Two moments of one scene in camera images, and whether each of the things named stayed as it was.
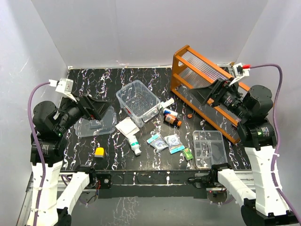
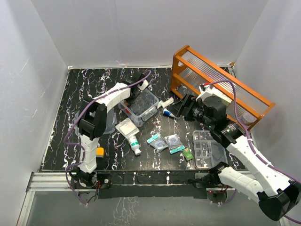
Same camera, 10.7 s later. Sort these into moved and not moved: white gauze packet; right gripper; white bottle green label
Moved: right gripper
Not moved: white bottle green label; white gauze packet
